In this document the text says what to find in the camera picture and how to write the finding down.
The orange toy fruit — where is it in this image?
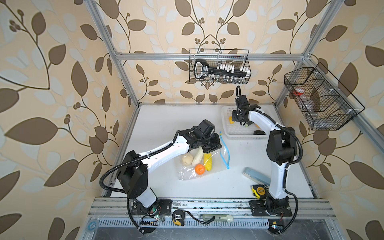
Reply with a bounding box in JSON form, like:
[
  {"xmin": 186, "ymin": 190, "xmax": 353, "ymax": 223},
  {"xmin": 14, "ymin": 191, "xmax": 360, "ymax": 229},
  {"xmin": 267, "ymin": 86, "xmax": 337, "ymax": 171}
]
[{"xmin": 195, "ymin": 164, "xmax": 206, "ymax": 176}]

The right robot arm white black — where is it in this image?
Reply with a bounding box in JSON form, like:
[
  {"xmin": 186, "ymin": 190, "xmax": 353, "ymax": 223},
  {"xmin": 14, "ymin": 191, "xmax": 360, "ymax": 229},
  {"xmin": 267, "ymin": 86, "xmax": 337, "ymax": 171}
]
[{"xmin": 232, "ymin": 88, "xmax": 303, "ymax": 212}]

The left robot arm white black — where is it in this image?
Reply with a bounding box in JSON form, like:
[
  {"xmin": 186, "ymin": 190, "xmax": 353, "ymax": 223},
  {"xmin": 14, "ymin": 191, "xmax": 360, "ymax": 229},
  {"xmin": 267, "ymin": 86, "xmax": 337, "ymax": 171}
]
[{"xmin": 99, "ymin": 120, "xmax": 222, "ymax": 209}]

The white plastic perforated basket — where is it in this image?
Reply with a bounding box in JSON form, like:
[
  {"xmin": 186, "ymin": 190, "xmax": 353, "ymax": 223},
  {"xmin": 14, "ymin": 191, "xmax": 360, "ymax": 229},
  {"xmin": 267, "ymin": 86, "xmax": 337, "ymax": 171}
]
[{"xmin": 221, "ymin": 106, "xmax": 281, "ymax": 140}]

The yellow corn toy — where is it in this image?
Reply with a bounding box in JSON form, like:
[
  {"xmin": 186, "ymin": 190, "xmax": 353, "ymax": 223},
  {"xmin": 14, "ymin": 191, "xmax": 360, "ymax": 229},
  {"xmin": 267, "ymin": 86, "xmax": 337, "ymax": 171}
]
[{"xmin": 204, "ymin": 153, "xmax": 213, "ymax": 172}]

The black tape measure on rail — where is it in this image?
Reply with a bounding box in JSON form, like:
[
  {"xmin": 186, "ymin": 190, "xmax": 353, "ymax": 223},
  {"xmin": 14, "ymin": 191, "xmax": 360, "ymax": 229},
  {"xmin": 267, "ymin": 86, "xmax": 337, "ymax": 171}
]
[{"xmin": 172, "ymin": 209, "xmax": 186, "ymax": 227}]

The clear zip bag blue zipper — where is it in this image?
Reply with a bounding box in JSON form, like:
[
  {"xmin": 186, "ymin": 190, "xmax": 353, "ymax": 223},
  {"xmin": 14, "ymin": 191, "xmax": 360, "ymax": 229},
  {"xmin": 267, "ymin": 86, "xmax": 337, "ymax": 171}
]
[{"xmin": 175, "ymin": 133, "xmax": 231, "ymax": 181}]

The white radish with green leaves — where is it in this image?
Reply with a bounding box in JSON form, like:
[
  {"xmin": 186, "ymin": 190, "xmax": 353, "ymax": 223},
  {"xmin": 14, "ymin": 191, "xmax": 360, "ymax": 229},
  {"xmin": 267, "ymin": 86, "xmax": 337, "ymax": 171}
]
[{"xmin": 192, "ymin": 147, "xmax": 204, "ymax": 167}]

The yellow black tape measure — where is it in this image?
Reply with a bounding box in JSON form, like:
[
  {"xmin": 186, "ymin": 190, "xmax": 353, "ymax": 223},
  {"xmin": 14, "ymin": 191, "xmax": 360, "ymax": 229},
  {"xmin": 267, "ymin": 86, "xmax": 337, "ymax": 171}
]
[{"xmin": 251, "ymin": 185, "xmax": 268, "ymax": 200}]

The red item in wire basket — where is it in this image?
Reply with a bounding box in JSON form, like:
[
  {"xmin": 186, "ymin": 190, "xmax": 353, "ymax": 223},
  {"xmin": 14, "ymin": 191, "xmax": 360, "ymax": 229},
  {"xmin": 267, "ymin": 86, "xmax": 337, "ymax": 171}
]
[{"xmin": 293, "ymin": 88, "xmax": 305, "ymax": 97}]

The black wire basket wall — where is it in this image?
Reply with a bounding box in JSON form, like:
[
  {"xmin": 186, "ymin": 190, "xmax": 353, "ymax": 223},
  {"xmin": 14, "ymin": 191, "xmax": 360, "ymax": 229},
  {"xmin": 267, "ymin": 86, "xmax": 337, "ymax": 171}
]
[
  {"xmin": 189, "ymin": 48, "xmax": 252, "ymax": 85},
  {"xmin": 284, "ymin": 62, "xmax": 366, "ymax": 131}
]

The black wire basket back wall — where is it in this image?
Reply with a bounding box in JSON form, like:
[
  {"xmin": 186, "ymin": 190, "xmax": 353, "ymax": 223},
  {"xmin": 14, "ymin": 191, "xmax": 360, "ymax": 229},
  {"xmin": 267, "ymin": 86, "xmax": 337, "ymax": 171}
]
[{"xmin": 189, "ymin": 48, "xmax": 252, "ymax": 85}]

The pale green utility knife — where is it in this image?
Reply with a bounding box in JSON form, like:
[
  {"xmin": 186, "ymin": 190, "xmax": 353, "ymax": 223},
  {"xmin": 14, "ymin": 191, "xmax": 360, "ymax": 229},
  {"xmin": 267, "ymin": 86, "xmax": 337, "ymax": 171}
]
[{"xmin": 202, "ymin": 214, "xmax": 234, "ymax": 223}]

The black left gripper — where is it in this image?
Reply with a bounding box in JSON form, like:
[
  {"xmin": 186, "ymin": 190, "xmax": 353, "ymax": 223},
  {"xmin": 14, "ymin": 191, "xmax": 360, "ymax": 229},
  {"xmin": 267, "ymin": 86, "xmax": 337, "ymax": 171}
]
[{"xmin": 200, "ymin": 131, "xmax": 225, "ymax": 152}]

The light blue case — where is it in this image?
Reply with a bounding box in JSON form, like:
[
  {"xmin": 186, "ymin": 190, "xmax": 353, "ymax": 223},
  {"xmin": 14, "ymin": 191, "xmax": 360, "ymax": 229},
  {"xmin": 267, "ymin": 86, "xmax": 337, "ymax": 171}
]
[{"xmin": 243, "ymin": 167, "xmax": 271, "ymax": 187}]

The beige potato toy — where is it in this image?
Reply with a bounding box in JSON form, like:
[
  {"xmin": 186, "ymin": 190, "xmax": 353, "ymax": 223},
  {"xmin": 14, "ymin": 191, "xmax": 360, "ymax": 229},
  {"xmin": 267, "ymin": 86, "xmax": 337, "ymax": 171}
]
[{"xmin": 181, "ymin": 154, "xmax": 194, "ymax": 167}]

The black tool in wire basket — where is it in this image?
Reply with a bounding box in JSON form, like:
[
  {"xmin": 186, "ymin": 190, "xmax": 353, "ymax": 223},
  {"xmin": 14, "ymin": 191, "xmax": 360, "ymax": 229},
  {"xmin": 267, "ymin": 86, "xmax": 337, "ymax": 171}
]
[{"xmin": 192, "ymin": 59, "xmax": 251, "ymax": 79}]

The black wire basket right wall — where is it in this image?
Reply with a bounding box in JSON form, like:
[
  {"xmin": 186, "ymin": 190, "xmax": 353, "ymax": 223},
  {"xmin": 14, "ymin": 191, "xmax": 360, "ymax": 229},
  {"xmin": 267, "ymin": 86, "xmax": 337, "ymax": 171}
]
[{"xmin": 284, "ymin": 62, "xmax": 366, "ymax": 131}]

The aluminium frame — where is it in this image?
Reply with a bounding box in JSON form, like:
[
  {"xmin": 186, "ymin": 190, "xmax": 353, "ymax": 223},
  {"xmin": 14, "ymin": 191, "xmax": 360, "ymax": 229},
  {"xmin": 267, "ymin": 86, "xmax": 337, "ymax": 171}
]
[{"xmin": 83, "ymin": 0, "xmax": 384, "ymax": 145}]

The dark eggplant toy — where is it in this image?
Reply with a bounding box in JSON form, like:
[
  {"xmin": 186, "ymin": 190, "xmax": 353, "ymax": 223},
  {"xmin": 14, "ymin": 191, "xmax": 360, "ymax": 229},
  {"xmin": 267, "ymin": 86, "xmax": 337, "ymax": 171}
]
[{"xmin": 253, "ymin": 130, "xmax": 266, "ymax": 136}]

